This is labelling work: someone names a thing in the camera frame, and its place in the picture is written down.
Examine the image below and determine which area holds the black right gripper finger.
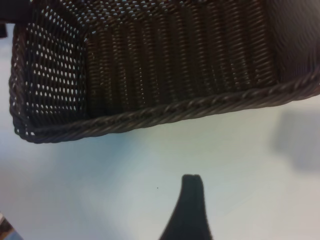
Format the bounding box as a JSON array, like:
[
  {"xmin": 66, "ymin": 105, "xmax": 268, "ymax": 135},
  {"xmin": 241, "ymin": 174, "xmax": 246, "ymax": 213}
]
[{"xmin": 159, "ymin": 173, "xmax": 214, "ymax": 240}]

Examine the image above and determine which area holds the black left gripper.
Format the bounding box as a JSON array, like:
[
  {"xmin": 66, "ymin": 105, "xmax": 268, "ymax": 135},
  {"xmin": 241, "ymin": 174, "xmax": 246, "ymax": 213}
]
[{"xmin": 0, "ymin": 0, "xmax": 34, "ymax": 24}]

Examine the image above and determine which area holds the dark brown wicker basket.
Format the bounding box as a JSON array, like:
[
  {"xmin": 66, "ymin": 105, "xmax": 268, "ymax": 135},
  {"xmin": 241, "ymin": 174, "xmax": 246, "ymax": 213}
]
[{"xmin": 8, "ymin": 0, "xmax": 320, "ymax": 145}]

